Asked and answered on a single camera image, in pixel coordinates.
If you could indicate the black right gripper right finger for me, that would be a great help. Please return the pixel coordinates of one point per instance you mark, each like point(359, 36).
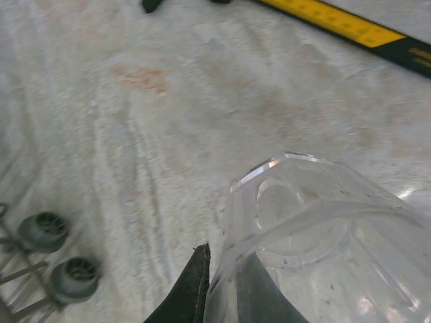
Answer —
point(259, 296)

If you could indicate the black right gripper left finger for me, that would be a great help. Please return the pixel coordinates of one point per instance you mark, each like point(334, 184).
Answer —
point(188, 289)

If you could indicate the clear faceted plastic cup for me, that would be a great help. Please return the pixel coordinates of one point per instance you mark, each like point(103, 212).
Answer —
point(336, 235)

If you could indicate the yellow black caliper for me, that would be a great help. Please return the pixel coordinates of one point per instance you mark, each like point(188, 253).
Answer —
point(336, 20)

